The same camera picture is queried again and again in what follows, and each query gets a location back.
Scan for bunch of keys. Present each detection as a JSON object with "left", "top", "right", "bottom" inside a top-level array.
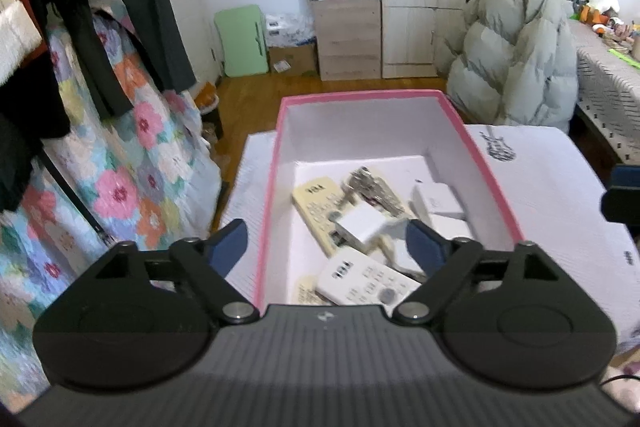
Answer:
[{"left": 342, "top": 167, "right": 407, "bottom": 216}]

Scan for large white charger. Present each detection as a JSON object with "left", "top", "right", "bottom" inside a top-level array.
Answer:
[{"left": 411, "top": 181, "right": 467, "bottom": 221}]

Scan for dark waste bin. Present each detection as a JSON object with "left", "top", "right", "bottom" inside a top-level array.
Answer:
[{"left": 197, "top": 82, "right": 224, "bottom": 144}]

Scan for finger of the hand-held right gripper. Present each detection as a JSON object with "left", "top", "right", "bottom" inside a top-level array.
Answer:
[{"left": 600, "top": 164, "right": 640, "bottom": 225}]

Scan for white remote control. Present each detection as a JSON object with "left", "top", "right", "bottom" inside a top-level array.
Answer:
[{"left": 316, "top": 249, "right": 422, "bottom": 306}]

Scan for patterned tablecloth desk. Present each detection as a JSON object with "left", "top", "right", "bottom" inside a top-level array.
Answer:
[{"left": 570, "top": 19, "right": 640, "bottom": 168}]

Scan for pack of tissues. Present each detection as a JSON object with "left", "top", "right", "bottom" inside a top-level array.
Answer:
[{"left": 265, "top": 13, "right": 316, "bottom": 48}]

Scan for green folding table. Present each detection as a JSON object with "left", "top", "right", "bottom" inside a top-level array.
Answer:
[{"left": 215, "top": 5, "right": 268, "bottom": 78}]

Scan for pink cardboard box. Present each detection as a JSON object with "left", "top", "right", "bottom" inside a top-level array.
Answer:
[{"left": 254, "top": 89, "right": 526, "bottom": 308}]

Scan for dark hanging clothes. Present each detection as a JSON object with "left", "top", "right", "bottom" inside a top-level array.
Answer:
[{"left": 0, "top": 0, "right": 197, "bottom": 214}]

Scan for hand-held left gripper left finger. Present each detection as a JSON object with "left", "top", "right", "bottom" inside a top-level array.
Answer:
[{"left": 95, "top": 219, "right": 261, "bottom": 325}]

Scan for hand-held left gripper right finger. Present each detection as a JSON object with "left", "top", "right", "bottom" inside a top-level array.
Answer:
[{"left": 392, "top": 219, "right": 561, "bottom": 327}]

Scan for grey-green puffer jacket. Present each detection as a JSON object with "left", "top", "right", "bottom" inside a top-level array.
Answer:
[{"left": 432, "top": 0, "right": 580, "bottom": 134}]

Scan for floral quilt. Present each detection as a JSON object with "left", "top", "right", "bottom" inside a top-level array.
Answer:
[{"left": 0, "top": 0, "right": 224, "bottom": 408}]

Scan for grey patterned mat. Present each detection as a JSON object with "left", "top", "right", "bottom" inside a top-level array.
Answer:
[{"left": 220, "top": 124, "right": 640, "bottom": 358}]

